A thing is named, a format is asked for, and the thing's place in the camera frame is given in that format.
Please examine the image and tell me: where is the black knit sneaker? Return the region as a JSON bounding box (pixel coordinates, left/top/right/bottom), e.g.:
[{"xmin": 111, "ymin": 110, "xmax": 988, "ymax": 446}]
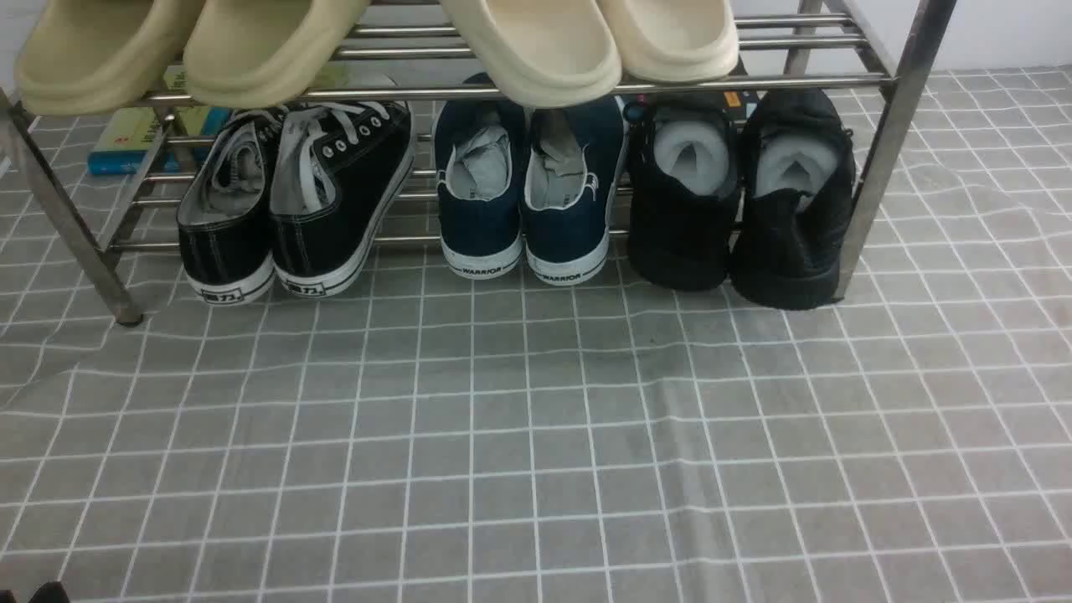
[
  {"xmin": 729, "ymin": 89, "xmax": 857, "ymax": 312},
  {"xmin": 624, "ymin": 95, "xmax": 740, "ymax": 291}
]

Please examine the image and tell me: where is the silver metal shoe rack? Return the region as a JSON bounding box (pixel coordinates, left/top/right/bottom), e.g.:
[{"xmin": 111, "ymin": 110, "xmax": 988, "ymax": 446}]
[{"xmin": 3, "ymin": 1, "xmax": 955, "ymax": 327}]

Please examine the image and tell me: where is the right navy canvas shoe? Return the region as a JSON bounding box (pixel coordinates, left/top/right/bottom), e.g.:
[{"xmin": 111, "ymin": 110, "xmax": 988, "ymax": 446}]
[{"xmin": 521, "ymin": 95, "xmax": 629, "ymax": 286}]

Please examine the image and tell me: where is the navy canvas shoe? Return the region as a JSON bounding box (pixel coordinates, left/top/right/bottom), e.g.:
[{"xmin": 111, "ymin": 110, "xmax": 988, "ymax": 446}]
[
  {"xmin": 521, "ymin": 95, "xmax": 629, "ymax": 286},
  {"xmin": 431, "ymin": 98, "xmax": 528, "ymax": 280}
]

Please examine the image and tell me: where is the left navy canvas shoe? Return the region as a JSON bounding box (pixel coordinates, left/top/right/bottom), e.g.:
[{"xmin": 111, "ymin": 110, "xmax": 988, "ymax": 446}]
[{"xmin": 431, "ymin": 98, "xmax": 528, "ymax": 280}]

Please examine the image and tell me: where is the grey checkered floor cloth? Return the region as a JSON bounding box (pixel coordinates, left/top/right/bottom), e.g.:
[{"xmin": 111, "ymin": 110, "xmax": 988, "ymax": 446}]
[{"xmin": 1, "ymin": 67, "xmax": 1071, "ymax": 602}]

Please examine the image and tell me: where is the right black canvas sneaker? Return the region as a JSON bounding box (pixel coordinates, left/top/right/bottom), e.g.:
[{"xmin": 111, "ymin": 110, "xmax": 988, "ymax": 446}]
[{"xmin": 269, "ymin": 100, "xmax": 416, "ymax": 298}]

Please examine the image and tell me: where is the black canvas sneaker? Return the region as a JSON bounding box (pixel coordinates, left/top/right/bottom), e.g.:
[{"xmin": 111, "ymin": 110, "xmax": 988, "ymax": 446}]
[
  {"xmin": 176, "ymin": 106, "xmax": 291, "ymax": 307},
  {"xmin": 269, "ymin": 100, "xmax": 416, "ymax": 298}
]

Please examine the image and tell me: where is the left cream foam slipper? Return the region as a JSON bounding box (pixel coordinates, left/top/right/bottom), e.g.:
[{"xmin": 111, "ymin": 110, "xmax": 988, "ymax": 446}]
[{"xmin": 441, "ymin": 1, "xmax": 623, "ymax": 108}]

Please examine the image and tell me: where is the cream foam slipper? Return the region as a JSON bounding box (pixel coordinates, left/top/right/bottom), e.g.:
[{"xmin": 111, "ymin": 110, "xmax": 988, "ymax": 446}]
[
  {"xmin": 597, "ymin": 1, "xmax": 740, "ymax": 83},
  {"xmin": 441, "ymin": 1, "xmax": 623, "ymax": 108}
]

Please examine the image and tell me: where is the black orange book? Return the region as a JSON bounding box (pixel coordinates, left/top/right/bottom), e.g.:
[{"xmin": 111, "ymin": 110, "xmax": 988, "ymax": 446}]
[{"xmin": 620, "ymin": 89, "xmax": 760, "ymax": 122}]

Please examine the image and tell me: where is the right cream foam slipper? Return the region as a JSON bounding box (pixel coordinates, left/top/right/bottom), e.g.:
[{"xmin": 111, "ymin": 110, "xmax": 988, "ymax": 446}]
[{"xmin": 597, "ymin": 1, "xmax": 740, "ymax": 83}]

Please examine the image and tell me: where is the left black canvas sneaker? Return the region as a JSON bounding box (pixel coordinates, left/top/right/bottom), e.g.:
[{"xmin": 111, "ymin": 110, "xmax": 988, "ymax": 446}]
[{"xmin": 176, "ymin": 106, "xmax": 291, "ymax": 307}]

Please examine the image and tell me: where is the tan foam slipper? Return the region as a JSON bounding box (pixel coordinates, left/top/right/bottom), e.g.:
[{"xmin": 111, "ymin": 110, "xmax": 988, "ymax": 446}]
[
  {"xmin": 14, "ymin": 1, "xmax": 204, "ymax": 116},
  {"xmin": 183, "ymin": 1, "xmax": 370, "ymax": 108}
]

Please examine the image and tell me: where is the blue green book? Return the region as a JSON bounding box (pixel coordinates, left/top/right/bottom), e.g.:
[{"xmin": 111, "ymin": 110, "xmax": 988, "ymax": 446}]
[{"xmin": 87, "ymin": 106, "xmax": 230, "ymax": 176}]

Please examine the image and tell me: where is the left tan foam slipper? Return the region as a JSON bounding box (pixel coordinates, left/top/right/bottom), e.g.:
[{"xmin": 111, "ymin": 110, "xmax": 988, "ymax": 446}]
[{"xmin": 14, "ymin": 1, "xmax": 204, "ymax": 116}]

